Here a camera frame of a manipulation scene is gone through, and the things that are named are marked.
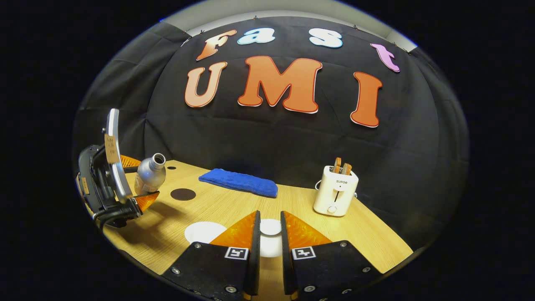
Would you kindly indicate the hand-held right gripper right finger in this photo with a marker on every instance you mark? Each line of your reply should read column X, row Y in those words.
column 286, row 259

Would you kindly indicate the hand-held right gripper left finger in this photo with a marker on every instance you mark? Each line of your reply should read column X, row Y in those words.
column 254, row 259

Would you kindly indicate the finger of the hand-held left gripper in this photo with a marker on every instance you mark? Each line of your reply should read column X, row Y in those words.
column 129, row 164
column 146, row 201

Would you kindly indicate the silver water bottle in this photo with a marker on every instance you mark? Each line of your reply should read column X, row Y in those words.
column 148, row 177

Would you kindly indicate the white teacup lid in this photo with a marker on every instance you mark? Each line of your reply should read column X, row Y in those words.
column 271, row 226

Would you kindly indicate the dark round coaster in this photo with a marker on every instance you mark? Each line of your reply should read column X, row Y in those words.
column 183, row 194

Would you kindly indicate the blue folded towel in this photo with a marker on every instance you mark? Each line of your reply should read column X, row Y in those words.
column 240, row 182

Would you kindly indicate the white toaster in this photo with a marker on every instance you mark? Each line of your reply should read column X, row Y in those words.
column 334, row 196

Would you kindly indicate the brown toast slice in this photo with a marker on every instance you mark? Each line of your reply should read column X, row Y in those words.
column 337, row 164
column 346, row 169

